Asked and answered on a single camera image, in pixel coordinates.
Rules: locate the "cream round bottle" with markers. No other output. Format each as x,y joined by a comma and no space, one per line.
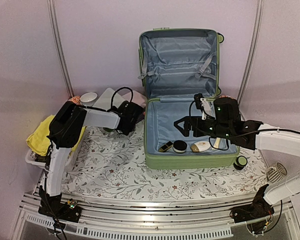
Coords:
200,146

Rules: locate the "floral white table mat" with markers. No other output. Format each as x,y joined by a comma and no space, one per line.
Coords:
130,167

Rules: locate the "small dark tube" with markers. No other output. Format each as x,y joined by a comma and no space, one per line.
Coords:
165,147

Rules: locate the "white green drawer box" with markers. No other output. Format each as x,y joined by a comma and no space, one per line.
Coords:
105,101

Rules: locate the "green hard-shell suitcase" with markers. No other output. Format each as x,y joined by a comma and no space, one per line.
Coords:
176,64

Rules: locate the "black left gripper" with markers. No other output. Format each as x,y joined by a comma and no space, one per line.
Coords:
115,108

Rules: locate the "black lidded round jar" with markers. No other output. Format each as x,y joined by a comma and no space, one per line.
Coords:
179,146

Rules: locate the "white perforated plastic basket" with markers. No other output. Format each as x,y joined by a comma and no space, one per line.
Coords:
40,161

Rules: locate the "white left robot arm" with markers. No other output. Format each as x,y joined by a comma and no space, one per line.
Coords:
65,130

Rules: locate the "purple drawer box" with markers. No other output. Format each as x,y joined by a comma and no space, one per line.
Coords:
137,111

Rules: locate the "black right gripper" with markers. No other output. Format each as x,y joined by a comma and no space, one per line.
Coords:
186,131

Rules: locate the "white ribbed round object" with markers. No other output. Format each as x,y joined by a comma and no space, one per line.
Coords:
275,173

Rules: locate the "yellow garment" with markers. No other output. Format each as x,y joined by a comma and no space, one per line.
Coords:
38,141

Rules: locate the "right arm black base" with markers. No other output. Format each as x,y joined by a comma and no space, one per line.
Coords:
259,208

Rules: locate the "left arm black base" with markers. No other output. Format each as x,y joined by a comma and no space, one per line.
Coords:
52,206

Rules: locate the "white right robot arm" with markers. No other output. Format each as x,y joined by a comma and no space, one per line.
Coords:
268,138

